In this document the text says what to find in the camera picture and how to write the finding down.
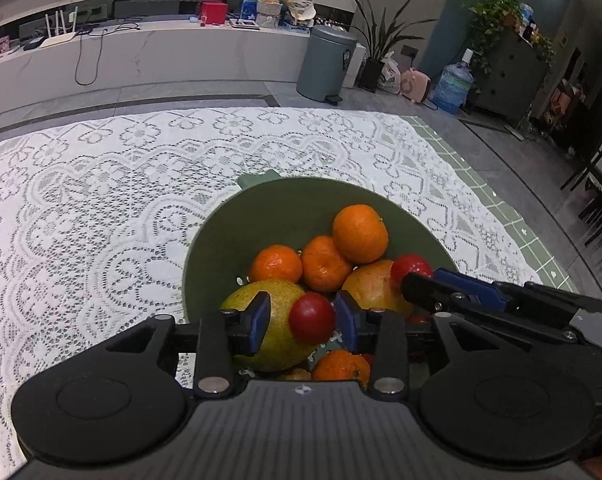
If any large orange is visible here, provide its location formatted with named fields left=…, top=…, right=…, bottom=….
left=332, top=204, right=389, bottom=264

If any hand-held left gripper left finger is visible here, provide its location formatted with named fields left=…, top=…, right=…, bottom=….
left=103, top=291, right=272, bottom=400

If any long-leaved potted plant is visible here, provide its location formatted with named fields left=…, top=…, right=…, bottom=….
left=348, top=0, right=439, bottom=93

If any red-green mango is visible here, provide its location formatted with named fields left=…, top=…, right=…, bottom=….
left=341, top=260, right=414, bottom=318

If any grey trash can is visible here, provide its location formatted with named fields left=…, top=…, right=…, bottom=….
left=296, top=25, right=359, bottom=107

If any green checkered tablecloth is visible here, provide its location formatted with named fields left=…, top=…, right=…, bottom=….
left=398, top=115, right=579, bottom=291

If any white lace tablecloth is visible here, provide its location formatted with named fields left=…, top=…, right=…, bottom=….
left=0, top=107, right=544, bottom=480

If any dark dining chair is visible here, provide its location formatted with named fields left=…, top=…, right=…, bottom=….
left=561, top=130, right=602, bottom=251

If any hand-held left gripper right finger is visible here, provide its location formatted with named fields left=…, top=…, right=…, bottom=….
left=334, top=290, right=512, bottom=400

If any white television console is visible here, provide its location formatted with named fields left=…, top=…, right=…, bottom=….
left=0, top=0, right=366, bottom=121

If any white router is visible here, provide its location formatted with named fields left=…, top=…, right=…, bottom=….
left=41, top=6, right=79, bottom=48

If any green colander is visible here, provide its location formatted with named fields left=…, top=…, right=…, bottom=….
left=182, top=170, right=459, bottom=386

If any yellow-green pomelo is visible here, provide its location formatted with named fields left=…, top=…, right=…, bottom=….
left=220, top=278, right=314, bottom=372

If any blue water jug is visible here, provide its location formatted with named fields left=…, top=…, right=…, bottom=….
left=432, top=49, right=474, bottom=115

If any ivy plant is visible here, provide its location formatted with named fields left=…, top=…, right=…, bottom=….
left=463, top=0, right=556, bottom=76

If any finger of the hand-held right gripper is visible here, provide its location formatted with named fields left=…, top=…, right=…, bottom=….
left=401, top=271, right=584, bottom=350
left=432, top=267, right=602, bottom=318

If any white plastic bag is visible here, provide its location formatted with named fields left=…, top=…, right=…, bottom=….
left=377, top=52, right=402, bottom=95

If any pink heater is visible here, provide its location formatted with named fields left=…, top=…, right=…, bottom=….
left=400, top=69, right=434, bottom=103

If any teddy bear in white pot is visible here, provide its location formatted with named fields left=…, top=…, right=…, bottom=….
left=256, top=0, right=288, bottom=28

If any red box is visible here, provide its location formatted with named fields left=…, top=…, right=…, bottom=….
left=201, top=1, right=229, bottom=26

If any black cable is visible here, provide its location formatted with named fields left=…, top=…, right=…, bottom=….
left=75, top=17, right=142, bottom=86

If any dark cabinet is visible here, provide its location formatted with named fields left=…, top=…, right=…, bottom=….
left=473, top=30, right=552, bottom=123

